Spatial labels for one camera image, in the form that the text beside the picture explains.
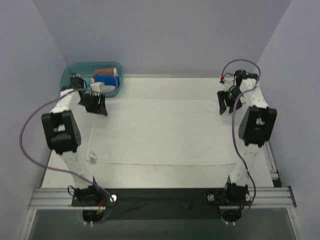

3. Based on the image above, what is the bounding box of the teal plastic bin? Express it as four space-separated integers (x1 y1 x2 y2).
60 61 124 98

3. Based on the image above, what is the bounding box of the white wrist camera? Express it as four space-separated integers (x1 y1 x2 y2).
90 82 105 94
224 80 234 91

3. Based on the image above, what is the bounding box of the brown rolled towel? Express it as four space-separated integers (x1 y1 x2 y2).
94 67 118 77

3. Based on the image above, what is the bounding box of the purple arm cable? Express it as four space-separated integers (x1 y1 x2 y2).
219 59 262 223
19 72 120 225

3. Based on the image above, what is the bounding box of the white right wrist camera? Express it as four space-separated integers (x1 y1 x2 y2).
224 80 234 91

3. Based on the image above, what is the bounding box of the white terry towel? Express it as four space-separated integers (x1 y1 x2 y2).
87 99 236 166

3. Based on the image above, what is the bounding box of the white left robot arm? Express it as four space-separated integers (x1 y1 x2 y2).
41 76 108 206

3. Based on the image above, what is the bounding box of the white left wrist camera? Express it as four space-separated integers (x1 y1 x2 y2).
90 82 105 94

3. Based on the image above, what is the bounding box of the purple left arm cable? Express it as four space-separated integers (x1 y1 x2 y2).
19 72 120 225

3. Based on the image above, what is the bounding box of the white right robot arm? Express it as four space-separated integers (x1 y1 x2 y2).
217 70 278 205

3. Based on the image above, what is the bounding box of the white rolled towel in bin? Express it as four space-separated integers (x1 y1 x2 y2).
101 85 116 93

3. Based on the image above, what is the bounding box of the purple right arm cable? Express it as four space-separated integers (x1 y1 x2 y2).
219 59 262 223

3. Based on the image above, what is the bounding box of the aluminium front rail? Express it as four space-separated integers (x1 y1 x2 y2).
29 187 297 210

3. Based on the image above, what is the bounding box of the blue rolled towel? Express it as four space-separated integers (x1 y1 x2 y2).
93 75 120 87

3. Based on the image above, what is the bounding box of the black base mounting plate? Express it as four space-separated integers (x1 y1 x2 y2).
71 187 251 223

